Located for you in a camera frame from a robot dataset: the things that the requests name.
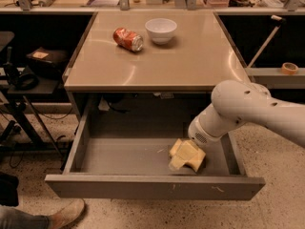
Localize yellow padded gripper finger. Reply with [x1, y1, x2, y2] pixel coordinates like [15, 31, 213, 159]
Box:
[169, 156, 186, 171]
[176, 140, 198, 161]

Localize yellow sponge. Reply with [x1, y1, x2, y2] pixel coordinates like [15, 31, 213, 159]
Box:
[169, 138, 206, 172]

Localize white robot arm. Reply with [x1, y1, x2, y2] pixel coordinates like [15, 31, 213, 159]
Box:
[169, 80, 305, 171]

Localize grey open drawer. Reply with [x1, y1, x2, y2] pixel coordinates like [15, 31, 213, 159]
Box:
[46, 94, 265, 200]

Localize grey cabinet with counter top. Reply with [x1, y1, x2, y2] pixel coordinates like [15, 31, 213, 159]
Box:
[65, 9, 249, 117]

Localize tan shoe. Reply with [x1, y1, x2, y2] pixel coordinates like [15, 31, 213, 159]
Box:
[48, 198, 85, 229]

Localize white bowl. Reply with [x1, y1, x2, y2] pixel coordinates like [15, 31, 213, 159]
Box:
[145, 18, 177, 45]

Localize tape roll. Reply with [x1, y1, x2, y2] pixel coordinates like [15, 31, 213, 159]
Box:
[281, 62, 298, 75]

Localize red soda can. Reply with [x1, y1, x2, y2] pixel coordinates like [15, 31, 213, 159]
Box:
[112, 28, 143, 52]

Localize black bag with label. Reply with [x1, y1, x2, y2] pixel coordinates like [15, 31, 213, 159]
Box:
[26, 47, 70, 79]

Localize black bag on floor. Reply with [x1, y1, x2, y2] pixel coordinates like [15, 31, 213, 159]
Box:
[0, 173, 19, 207]

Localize black headphones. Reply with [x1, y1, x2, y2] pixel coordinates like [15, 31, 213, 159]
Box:
[3, 47, 38, 91]

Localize grey trouser leg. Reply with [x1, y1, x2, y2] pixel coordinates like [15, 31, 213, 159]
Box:
[0, 205, 51, 229]

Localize black side table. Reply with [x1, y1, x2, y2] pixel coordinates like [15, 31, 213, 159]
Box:
[0, 31, 65, 155]

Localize white-handled stick tool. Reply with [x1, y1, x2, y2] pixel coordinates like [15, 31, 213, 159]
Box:
[247, 14, 286, 68]

